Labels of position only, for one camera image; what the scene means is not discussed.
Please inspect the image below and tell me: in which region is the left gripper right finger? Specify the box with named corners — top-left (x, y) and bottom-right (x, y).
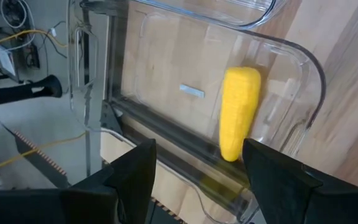
top-left (242, 138), bottom-right (323, 224)

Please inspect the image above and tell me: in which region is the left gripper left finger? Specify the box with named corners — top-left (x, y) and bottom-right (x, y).
top-left (72, 138), bottom-right (158, 224)

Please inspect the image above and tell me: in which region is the yellow toy corn cob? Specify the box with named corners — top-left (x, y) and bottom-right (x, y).
top-left (218, 66), bottom-right (262, 163)

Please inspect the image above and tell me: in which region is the black mat orange striped edge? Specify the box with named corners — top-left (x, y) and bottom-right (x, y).
top-left (9, 129), bottom-right (70, 189)

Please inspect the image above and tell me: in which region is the grey rectangular sticker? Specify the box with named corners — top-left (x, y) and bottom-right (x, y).
top-left (179, 83), bottom-right (206, 99)

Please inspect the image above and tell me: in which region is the clear plastic bin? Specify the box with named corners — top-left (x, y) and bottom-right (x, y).
top-left (129, 0), bottom-right (288, 31)
top-left (67, 9), bottom-right (328, 224)

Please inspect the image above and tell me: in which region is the black round-ended bar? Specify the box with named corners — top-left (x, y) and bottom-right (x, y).
top-left (0, 74), bottom-right (63, 109)

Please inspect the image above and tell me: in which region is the black power adapter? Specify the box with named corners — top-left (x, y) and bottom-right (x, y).
top-left (26, 43), bottom-right (40, 69)

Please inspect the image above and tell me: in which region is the white paper tag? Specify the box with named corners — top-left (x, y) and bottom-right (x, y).
top-left (0, 43), bottom-right (17, 77)

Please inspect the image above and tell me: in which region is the long yellow floor cable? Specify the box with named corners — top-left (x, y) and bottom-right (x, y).
top-left (0, 29), bottom-right (87, 175)

